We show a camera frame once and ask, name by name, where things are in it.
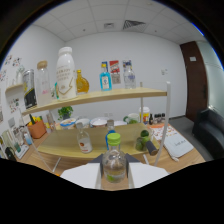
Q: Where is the small pale blue cup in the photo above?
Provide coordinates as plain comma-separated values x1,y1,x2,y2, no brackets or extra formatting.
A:
23,132,34,146

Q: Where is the wooden wall shelf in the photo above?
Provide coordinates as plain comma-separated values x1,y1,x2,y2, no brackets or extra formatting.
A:
4,83,25,96

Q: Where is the green mug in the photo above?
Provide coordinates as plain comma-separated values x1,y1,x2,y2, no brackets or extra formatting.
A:
123,112,140,125

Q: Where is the colourful paper mat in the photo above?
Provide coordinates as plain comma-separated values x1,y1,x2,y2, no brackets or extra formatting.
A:
149,123,179,141

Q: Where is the dark wooden muddler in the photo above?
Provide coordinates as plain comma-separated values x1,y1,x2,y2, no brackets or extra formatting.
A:
145,139,159,157

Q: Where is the clear bottle with green cap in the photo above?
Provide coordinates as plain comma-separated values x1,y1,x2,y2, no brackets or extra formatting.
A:
101,132,128,184

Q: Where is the dark brown door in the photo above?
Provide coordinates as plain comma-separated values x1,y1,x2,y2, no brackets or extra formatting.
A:
179,40,208,123

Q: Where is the black handbag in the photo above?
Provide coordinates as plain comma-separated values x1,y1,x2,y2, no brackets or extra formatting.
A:
4,146,18,162

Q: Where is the amber round bottle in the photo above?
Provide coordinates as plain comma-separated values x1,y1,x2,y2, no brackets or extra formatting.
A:
75,69,90,95

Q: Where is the light blue gin bottle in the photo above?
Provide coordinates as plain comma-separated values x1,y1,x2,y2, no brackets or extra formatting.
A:
99,63,113,92

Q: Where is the orange pot with utensils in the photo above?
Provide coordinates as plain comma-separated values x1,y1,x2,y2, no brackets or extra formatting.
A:
26,119,47,140

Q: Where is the small teal bottle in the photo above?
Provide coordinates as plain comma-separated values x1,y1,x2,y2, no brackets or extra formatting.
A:
53,83,60,100

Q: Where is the clear bottle with red label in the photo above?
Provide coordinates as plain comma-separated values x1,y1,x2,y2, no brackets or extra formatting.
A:
75,121,93,154

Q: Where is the large white bottle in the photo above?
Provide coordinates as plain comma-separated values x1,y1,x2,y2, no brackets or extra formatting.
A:
55,46,78,101

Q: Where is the black sofa chair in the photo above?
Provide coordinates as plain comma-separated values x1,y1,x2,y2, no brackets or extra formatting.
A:
192,107,224,160

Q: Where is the ceiling air vent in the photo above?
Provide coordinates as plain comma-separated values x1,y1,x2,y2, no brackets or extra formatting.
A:
122,19,147,32

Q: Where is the white two-tier wooden shelf rack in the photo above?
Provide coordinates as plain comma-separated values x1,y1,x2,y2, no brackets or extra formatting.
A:
20,81,172,174

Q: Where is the green potted plant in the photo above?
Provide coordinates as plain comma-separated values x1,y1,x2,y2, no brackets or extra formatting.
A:
57,105,74,121

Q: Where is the clear bottle with blue cap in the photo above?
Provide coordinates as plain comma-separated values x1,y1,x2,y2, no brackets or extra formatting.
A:
123,64,137,90

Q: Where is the glass bottle with cork lid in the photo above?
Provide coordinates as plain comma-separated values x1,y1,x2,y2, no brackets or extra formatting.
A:
35,60,53,107

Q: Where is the white figurine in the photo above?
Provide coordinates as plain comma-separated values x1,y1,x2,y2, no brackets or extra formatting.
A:
14,64,26,85

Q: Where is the glass bowl of limes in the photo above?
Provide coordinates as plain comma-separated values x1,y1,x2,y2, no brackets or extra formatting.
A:
134,129,153,152

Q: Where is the tall black yellow can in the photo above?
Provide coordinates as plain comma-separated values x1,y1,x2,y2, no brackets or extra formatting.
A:
22,68,38,110

